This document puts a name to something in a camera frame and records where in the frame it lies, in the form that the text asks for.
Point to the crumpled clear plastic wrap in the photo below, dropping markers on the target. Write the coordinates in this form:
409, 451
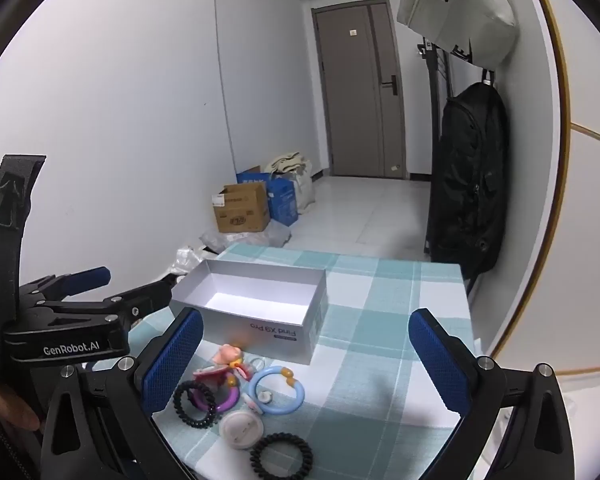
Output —
187, 257

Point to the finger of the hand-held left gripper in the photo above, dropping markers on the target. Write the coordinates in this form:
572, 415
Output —
92, 276
147, 294

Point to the black coat rack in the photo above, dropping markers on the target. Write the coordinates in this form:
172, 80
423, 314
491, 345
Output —
435, 110

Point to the person's left hand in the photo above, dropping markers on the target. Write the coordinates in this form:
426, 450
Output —
12, 407

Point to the black backpack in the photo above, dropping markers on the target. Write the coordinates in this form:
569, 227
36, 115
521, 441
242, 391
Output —
470, 180

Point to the teal checked tablecloth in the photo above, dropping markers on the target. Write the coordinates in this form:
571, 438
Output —
370, 320

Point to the beige cloth bag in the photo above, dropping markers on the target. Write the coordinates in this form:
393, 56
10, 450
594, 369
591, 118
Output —
287, 162

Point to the open blue carton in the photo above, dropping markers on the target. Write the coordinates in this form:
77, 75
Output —
250, 177

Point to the person's left forearm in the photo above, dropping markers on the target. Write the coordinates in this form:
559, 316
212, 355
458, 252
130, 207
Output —
0, 455

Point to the translucent plastic bag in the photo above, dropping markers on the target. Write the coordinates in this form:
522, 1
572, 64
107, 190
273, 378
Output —
275, 237

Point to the white sack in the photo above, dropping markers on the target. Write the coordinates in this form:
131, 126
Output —
304, 187

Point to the brown door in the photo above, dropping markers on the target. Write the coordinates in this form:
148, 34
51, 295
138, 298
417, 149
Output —
352, 110

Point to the small white charm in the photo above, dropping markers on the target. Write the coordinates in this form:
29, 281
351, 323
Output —
265, 397

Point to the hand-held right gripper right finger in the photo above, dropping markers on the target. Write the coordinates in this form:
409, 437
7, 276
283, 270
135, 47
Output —
437, 365

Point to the large blue carton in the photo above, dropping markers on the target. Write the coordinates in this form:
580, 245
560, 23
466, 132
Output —
282, 200

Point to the round pin badge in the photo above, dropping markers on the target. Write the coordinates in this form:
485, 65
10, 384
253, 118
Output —
241, 429

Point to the grey hanging bag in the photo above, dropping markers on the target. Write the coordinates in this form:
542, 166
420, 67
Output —
455, 10

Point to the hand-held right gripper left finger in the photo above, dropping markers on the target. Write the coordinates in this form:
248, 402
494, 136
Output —
175, 360

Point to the silver cardboard box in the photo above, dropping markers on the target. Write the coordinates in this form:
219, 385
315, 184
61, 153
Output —
280, 332

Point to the brown cardboard box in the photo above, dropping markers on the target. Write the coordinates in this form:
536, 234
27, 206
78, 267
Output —
242, 210

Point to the small red white toy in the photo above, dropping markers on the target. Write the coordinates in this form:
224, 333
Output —
210, 372

